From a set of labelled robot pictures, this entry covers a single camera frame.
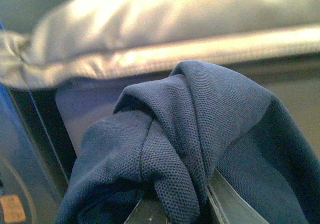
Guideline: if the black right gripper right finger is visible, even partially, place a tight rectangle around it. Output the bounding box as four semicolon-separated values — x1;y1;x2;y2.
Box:
207;169;268;224

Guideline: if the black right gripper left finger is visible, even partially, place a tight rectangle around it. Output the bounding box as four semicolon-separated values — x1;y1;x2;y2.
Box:
124;195;170;224

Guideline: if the navy blue knit garment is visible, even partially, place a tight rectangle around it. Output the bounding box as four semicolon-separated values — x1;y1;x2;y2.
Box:
56;61;320;223

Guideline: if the grey front-load washing machine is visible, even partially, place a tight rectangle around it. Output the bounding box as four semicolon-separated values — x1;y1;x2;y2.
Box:
0;18;78;224

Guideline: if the orange warning sticker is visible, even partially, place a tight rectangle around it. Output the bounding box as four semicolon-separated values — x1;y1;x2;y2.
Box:
0;194;27;223

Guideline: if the grey padded fabric cushion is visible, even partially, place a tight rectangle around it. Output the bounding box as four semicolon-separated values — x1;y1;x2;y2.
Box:
0;0;320;90

